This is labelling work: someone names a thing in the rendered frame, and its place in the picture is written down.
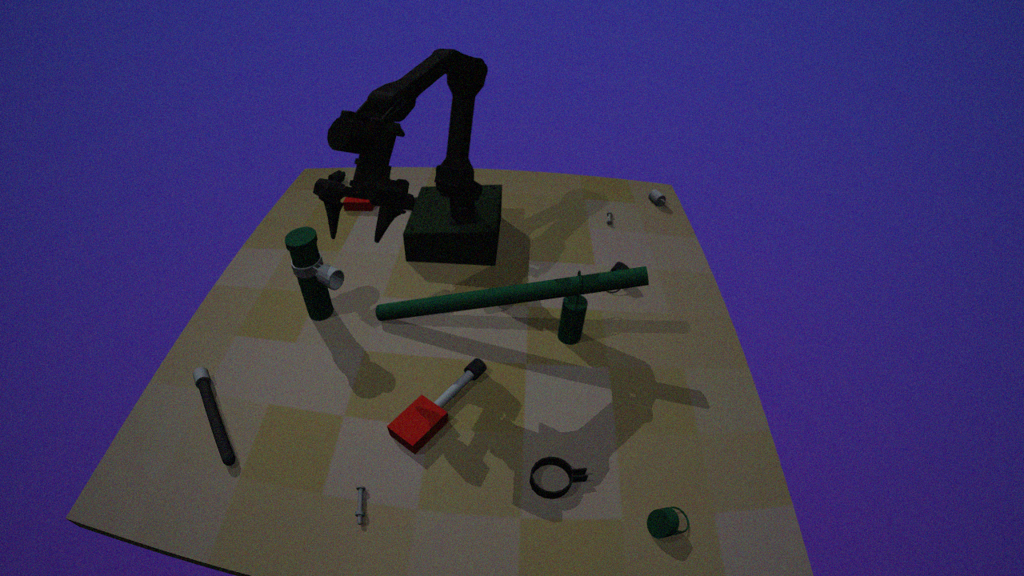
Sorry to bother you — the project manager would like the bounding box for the black band clamp with two tabs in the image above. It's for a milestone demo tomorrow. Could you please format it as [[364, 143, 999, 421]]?
[[530, 456, 588, 499]]

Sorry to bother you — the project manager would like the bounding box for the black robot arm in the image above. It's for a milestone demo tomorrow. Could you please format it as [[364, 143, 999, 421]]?
[[327, 49, 487, 225]]

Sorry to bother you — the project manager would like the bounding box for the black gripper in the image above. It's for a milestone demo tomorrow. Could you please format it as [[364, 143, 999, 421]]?
[[313, 154, 415, 243]]

